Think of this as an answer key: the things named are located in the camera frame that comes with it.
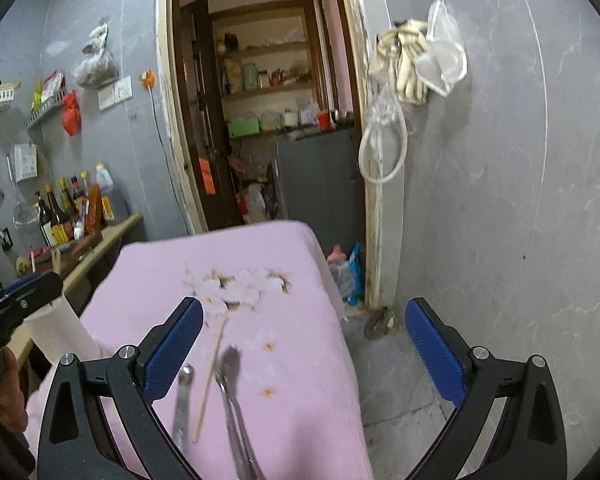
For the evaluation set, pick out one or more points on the orange sauce pouch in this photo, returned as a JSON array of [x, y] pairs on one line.
[[94, 210]]

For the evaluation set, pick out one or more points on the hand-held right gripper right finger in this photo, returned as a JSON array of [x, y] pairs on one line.
[[435, 350]]

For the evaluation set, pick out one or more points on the wooden cutting board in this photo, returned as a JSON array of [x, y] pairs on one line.
[[75, 250]]

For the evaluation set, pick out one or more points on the blue plastic bag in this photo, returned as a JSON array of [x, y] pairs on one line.
[[354, 270]]

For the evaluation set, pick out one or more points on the yellow cap sauce bottle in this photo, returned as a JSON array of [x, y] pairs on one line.
[[84, 182]]

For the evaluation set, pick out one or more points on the large oil bottle yellow cap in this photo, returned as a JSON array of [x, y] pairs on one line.
[[107, 190]]

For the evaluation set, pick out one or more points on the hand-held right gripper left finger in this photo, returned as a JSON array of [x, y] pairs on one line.
[[172, 355]]

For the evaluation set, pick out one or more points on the white mesh bag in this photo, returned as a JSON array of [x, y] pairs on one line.
[[442, 55]]

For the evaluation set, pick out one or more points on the wooden shelf unit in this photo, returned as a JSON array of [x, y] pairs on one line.
[[260, 92]]

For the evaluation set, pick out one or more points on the red label sauce bottle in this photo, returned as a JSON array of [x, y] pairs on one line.
[[75, 192]]

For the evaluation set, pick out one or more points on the pink flower print cloth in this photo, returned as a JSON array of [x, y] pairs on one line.
[[290, 350]]

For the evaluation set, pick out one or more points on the white wall socket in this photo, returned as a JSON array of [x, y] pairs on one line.
[[115, 92]]

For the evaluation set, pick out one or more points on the metal wall rack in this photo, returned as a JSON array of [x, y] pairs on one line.
[[42, 110]]

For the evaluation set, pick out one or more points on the person's left hand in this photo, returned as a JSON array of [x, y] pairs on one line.
[[12, 390]]

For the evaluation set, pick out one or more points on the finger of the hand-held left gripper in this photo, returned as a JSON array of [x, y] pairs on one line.
[[15, 286], [35, 292]]

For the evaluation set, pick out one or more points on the red cup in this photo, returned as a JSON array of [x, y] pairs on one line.
[[323, 120]]

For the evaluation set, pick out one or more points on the steel spoon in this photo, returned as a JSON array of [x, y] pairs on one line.
[[230, 365]]

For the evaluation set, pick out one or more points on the hanging bag of dried goods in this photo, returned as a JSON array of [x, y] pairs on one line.
[[96, 67]]

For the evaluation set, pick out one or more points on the steel bowl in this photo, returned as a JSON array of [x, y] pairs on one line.
[[342, 116]]

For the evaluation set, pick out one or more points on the worn door frame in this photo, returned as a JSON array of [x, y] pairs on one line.
[[167, 110]]

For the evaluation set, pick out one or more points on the white plastic bag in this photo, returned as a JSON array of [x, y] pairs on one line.
[[255, 205]]

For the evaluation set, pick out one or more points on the dark wooden door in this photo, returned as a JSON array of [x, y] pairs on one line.
[[195, 110]]

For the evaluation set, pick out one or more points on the brown floor debris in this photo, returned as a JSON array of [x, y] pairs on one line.
[[380, 322]]

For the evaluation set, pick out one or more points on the clear plastic bag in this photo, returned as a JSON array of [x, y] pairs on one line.
[[380, 110]]

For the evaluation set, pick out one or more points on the black wall plug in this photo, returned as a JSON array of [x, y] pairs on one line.
[[7, 237]]

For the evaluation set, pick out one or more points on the grey cabinet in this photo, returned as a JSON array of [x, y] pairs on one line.
[[320, 180]]

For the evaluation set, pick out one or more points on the cream rubber gloves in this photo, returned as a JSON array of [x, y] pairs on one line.
[[405, 60]]

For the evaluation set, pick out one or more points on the beige kitchen counter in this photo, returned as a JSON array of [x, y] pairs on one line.
[[105, 240]]

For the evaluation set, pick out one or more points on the pink floor item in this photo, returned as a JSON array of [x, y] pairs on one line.
[[335, 255]]

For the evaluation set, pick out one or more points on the red plastic bag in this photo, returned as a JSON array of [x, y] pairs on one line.
[[71, 112]]

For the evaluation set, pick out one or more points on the white perforated utensil holder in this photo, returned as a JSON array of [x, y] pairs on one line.
[[55, 330]]

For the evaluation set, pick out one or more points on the dark sauce bottle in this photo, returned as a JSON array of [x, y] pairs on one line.
[[57, 215], [44, 220]]

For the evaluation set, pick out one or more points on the bunch of seasoning packets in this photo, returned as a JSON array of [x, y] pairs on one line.
[[50, 87]]

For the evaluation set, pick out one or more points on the yellow food packet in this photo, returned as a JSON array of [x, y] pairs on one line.
[[232, 75]]

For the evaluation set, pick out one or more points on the green box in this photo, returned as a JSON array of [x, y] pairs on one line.
[[242, 127]]

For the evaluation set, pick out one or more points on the orange wall plug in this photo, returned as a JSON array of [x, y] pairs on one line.
[[147, 78]]

